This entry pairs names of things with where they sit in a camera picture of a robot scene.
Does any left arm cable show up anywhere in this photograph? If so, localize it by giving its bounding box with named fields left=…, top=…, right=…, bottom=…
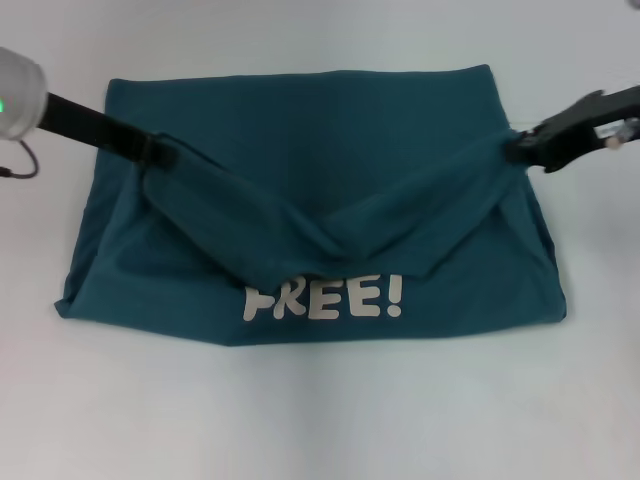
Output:
left=0, top=138, right=41, bottom=179

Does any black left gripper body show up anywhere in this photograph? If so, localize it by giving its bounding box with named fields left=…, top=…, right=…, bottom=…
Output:
left=42, top=91, right=152, bottom=162

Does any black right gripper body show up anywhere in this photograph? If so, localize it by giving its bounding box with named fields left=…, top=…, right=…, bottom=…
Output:
left=523, top=84, right=640, bottom=174

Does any teal blue t-shirt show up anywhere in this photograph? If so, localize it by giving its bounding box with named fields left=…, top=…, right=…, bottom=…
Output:
left=52, top=63, right=566, bottom=354

